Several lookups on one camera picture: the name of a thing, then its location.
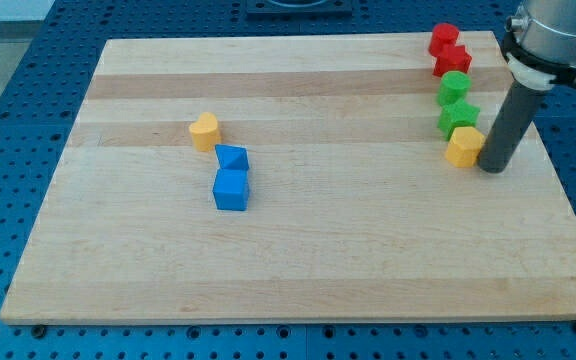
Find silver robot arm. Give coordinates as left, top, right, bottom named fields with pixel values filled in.
left=501, top=0, right=576, bottom=92

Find yellow heart block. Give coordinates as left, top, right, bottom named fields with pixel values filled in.
left=188, top=112, right=222, bottom=152

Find yellow hexagon block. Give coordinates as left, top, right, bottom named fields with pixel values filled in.
left=444, top=127, right=485, bottom=168

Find blue cube block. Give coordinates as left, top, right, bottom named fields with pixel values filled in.
left=212, top=169, right=249, bottom=211

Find blue triangle block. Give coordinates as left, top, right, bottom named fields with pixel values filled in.
left=215, top=144, right=249, bottom=171

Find wooden board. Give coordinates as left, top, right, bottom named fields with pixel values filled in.
left=0, top=32, right=576, bottom=325

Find green star block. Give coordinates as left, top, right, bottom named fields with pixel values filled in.
left=437, top=99, right=480, bottom=141

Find green cylinder block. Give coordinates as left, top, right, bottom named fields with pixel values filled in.
left=437, top=70, right=472, bottom=106

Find red star block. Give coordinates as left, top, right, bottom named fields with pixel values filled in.
left=433, top=44, right=472, bottom=77

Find red cylinder block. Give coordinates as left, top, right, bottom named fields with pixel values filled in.
left=428, top=23, right=460, bottom=57

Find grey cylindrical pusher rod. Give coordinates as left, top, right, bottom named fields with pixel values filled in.
left=477, top=81, right=548, bottom=174

